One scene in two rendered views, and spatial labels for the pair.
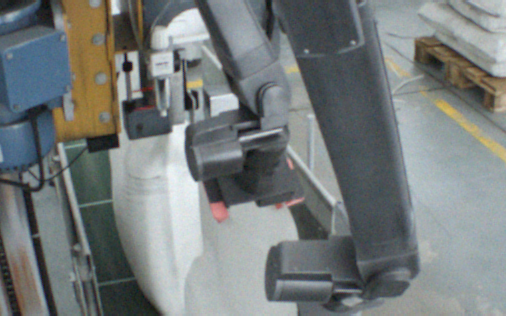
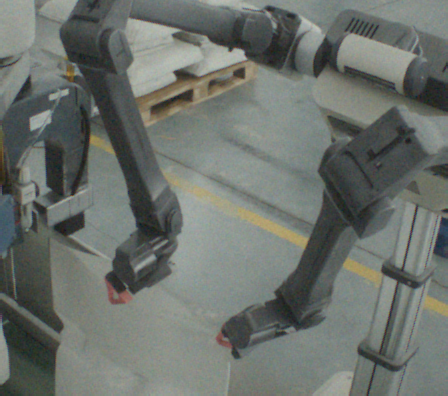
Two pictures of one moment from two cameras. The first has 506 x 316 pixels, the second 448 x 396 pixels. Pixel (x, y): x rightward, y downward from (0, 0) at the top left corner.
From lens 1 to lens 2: 0.72 m
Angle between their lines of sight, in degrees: 30
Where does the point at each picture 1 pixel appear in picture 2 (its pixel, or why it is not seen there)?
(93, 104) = not seen: outside the picture
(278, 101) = (178, 220)
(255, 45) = (163, 187)
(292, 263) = (258, 323)
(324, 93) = (338, 244)
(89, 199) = not seen: outside the picture
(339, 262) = (279, 315)
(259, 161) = (161, 260)
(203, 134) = (134, 252)
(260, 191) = (153, 277)
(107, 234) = not seen: outside the picture
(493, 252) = (185, 263)
